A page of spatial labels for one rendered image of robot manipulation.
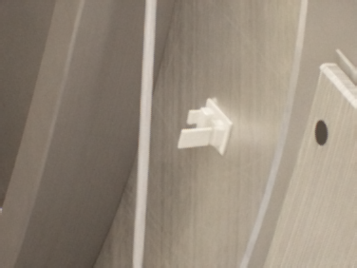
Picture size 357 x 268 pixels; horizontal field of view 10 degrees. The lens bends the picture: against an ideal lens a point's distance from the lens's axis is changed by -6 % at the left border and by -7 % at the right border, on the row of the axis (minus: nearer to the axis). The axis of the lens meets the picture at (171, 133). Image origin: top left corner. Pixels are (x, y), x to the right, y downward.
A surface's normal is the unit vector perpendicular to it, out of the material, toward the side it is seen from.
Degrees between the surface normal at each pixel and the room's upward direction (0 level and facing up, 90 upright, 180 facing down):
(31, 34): 66
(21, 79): 61
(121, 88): 117
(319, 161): 90
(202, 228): 90
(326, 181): 90
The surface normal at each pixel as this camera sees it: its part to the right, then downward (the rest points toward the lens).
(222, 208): -0.88, 0.04
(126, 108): 0.41, 0.56
